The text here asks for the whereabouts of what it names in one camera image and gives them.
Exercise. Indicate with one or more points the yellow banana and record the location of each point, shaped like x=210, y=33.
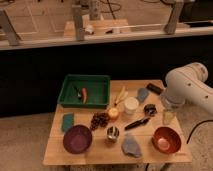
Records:
x=121, y=95

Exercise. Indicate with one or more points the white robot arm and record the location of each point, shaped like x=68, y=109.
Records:
x=187, y=83

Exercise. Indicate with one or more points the green plastic tray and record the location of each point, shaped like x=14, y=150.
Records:
x=98, y=91

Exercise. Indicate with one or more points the orange carrot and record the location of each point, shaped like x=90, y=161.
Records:
x=84, y=92

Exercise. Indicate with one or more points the orange fruit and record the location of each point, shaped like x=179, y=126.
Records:
x=113, y=113

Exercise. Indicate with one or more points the dark green vegetable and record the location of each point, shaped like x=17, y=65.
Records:
x=79, y=95

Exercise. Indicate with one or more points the white cup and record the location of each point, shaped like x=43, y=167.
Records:
x=130, y=105

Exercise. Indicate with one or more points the dark grape bunch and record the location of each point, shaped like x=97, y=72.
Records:
x=99, y=120

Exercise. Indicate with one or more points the blue-grey cloth piece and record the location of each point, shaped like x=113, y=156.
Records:
x=142, y=94

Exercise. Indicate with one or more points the metal cup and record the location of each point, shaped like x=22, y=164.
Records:
x=112, y=134

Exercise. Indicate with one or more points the small dark round tin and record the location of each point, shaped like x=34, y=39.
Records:
x=150, y=110

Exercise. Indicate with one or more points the black rectangular block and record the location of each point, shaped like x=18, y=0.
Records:
x=155, y=89

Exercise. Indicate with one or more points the green sponge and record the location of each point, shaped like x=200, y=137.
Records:
x=67, y=122

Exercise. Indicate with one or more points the purple bowl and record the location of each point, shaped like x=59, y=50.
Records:
x=77, y=139

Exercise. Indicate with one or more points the grey cloth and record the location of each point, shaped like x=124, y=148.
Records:
x=130, y=146

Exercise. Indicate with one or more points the red bowl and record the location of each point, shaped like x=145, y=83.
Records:
x=166, y=140

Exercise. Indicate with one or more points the black handled utensil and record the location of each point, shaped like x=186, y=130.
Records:
x=137, y=123

